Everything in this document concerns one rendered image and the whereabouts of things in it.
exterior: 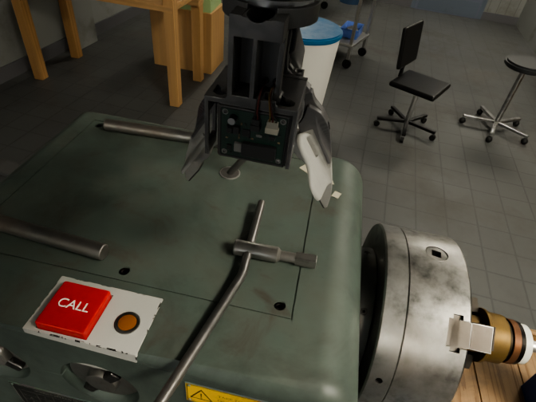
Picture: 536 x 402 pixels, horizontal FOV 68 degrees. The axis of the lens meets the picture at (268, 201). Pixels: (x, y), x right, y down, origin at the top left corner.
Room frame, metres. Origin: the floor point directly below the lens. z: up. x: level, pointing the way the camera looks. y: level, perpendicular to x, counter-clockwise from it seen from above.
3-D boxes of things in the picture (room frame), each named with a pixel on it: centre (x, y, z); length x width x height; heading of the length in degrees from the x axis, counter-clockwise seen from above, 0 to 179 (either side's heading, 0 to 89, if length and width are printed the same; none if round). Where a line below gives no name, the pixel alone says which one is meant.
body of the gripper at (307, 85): (0.31, 0.02, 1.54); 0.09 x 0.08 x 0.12; 173
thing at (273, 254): (0.37, -0.02, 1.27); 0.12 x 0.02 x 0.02; 85
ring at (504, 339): (0.41, -0.41, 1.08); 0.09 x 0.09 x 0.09; 83
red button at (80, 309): (0.25, 0.21, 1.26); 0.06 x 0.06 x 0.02; 83
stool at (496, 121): (3.35, -1.93, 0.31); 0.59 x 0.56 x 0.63; 170
